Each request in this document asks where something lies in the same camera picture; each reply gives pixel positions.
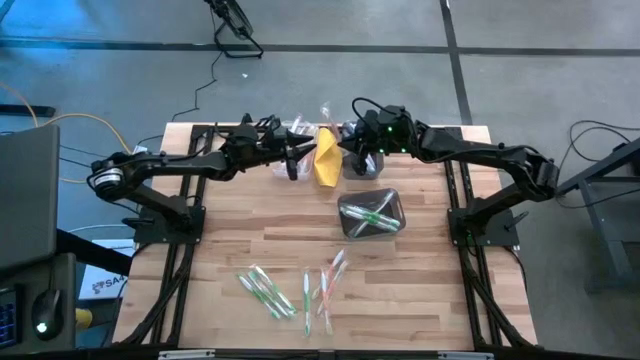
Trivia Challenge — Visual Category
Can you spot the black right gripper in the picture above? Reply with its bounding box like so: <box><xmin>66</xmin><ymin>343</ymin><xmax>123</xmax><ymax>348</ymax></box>
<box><xmin>338</xmin><ymin>103</ymin><xmax>420</xmax><ymax>178</ymax></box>

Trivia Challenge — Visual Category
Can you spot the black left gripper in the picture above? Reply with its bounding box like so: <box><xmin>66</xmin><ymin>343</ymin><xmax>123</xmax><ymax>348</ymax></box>
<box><xmin>238</xmin><ymin>121</ymin><xmax>319</xmax><ymax>182</ymax></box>

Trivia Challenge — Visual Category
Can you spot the yellow cloth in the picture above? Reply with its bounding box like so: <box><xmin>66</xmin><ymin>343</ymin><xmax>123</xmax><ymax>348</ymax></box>
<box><xmin>312</xmin><ymin>127</ymin><xmax>345</xmax><ymax>189</ymax></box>

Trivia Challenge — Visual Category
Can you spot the dark translucent plastic bin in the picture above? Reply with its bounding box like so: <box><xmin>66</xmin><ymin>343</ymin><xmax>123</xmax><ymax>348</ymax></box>
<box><xmin>341</xmin><ymin>119</ymin><xmax>385</xmax><ymax>181</ymax></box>
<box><xmin>336</xmin><ymin>187</ymin><xmax>407</xmax><ymax>242</ymax></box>

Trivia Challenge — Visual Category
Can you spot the clear plastic bin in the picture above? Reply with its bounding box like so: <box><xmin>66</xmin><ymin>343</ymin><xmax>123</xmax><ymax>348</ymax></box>
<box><xmin>272</xmin><ymin>119</ymin><xmax>317</xmax><ymax>182</ymax></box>

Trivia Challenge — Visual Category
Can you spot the black metal floor stand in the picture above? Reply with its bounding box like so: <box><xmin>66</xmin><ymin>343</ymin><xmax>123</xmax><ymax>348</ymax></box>
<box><xmin>203</xmin><ymin>0</ymin><xmax>265</xmax><ymax>60</ymax></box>

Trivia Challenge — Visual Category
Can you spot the black diagonal bar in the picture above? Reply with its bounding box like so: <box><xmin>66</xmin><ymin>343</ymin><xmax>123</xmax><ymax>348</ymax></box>
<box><xmin>54</xmin><ymin>227</ymin><xmax>134</xmax><ymax>279</ymax></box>

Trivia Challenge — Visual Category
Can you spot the white printed box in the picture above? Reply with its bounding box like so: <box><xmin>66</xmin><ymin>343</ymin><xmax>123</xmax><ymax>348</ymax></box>
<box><xmin>78</xmin><ymin>238</ymin><xmax>130</xmax><ymax>301</ymax></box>

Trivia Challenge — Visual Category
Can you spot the black metal cart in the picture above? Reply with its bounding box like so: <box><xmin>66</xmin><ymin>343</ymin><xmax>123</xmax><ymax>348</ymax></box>
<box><xmin>552</xmin><ymin>135</ymin><xmax>640</xmax><ymax>296</ymax></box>

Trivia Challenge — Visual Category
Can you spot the black computer desk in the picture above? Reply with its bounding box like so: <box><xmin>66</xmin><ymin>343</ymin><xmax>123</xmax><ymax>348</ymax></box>
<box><xmin>0</xmin><ymin>252</ymin><xmax>79</xmax><ymax>354</ymax></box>

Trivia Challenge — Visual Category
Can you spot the black floor bar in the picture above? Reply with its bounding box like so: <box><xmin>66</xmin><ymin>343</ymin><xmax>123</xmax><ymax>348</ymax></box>
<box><xmin>0</xmin><ymin>103</ymin><xmax>57</xmax><ymax>119</ymax></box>

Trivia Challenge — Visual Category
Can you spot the small yellow object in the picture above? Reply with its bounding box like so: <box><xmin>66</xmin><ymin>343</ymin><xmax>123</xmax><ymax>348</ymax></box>
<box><xmin>74</xmin><ymin>308</ymin><xmax>95</xmax><ymax>331</ymax></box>

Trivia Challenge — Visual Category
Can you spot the grey monitor panel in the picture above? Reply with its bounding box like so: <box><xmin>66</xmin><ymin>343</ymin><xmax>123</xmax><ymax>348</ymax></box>
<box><xmin>0</xmin><ymin>123</ymin><xmax>61</xmax><ymax>274</ymax></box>

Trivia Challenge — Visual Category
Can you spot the black computer mouse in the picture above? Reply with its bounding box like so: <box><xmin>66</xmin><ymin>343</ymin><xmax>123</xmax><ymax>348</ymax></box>
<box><xmin>31</xmin><ymin>288</ymin><xmax>65</xmax><ymax>342</ymax></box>

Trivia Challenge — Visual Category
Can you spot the black keyboard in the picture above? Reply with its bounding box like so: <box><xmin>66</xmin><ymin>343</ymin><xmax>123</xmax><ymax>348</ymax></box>
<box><xmin>0</xmin><ymin>285</ymin><xmax>22</xmax><ymax>350</ymax></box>

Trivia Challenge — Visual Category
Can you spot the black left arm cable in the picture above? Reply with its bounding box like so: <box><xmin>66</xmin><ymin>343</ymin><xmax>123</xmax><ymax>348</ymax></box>
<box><xmin>211</xmin><ymin>113</ymin><xmax>282</xmax><ymax>142</ymax></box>

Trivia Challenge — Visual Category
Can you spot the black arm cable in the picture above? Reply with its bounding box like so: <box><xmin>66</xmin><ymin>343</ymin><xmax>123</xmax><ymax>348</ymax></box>
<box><xmin>350</xmin><ymin>96</ymin><xmax>401</xmax><ymax>126</ymax></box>
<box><xmin>211</xmin><ymin>113</ymin><xmax>282</xmax><ymax>142</ymax></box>

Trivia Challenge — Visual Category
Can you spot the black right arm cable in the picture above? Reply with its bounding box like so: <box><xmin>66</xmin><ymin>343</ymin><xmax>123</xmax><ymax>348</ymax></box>
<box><xmin>350</xmin><ymin>96</ymin><xmax>401</xmax><ymax>126</ymax></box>

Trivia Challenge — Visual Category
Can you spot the black floor cable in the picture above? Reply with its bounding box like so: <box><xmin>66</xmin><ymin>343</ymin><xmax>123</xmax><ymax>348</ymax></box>
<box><xmin>558</xmin><ymin>118</ymin><xmax>640</xmax><ymax>169</ymax></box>
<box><xmin>134</xmin><ymin>49</ymin><xmax>224</xmax><ymax>151</ymax></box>

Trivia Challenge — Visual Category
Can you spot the yellow cable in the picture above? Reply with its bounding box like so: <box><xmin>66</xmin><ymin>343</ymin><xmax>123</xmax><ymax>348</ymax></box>
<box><xmin>0</xmin><ymin>82</ymin><xmax>135</xmax><ymax>184</ymax></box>

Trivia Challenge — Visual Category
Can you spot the silver bracket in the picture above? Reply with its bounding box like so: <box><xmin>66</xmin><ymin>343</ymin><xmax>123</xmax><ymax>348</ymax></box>
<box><xmin>437</xmin><ymin>350</ymin><xmax>495</xmax><ymax>360</ymax></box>
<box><xmin>157</xmin><ymin>349</ymin><xmax>217</xmax><ymax>360</ymax></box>

